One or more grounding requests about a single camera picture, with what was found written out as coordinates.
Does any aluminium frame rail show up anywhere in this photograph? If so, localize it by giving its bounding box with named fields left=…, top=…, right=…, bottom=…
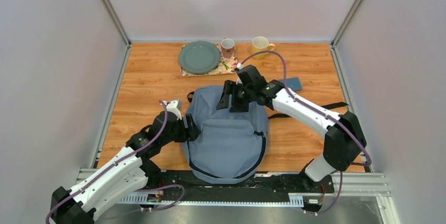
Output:
left=79, top=170, right=399, bottom=223

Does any blue fabric backpack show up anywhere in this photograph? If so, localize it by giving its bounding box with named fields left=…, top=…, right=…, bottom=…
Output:
left=182, top=85, right=269, bottom=185

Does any green ceramic plate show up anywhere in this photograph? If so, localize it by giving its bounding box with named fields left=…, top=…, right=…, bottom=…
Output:
left=178, top=41, right=220, bottom=74

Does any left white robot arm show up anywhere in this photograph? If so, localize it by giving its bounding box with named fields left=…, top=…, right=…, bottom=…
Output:
left=45, top=99, right=200, bottom=223

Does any pink patterned mug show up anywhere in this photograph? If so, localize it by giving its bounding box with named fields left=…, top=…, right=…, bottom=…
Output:
left=220, top=38, right=236, bottom=58

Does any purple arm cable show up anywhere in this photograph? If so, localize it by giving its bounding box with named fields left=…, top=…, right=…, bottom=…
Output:
left=45, top=100, right=185, bottom=224
left=238, top=50, right=373, bottom=216

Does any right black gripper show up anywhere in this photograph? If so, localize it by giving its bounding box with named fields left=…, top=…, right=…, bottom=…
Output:
left=216, top=80, right=255, bottom=113

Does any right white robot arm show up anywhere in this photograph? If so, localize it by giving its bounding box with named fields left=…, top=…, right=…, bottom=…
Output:
left=216, top=65, right=367, bottom=192

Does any teal wallet notebook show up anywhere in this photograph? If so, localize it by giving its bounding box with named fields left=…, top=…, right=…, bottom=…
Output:
left=279, top=77, right=303, bottom=92

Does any floral serving tray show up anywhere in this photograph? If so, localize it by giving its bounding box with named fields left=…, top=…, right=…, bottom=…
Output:
left=179, top=43, right=238, bottom=77

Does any yellow ceramic mug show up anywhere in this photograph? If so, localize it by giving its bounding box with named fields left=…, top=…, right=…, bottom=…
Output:
left=251, top=36, right=276, bottom=54

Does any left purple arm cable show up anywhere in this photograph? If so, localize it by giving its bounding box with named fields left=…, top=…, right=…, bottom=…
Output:
left=45, top=100, right=185, bottom=224

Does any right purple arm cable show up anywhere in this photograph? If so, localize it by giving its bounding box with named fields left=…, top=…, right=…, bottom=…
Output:
left=238, top=50, right=373, bottom=216

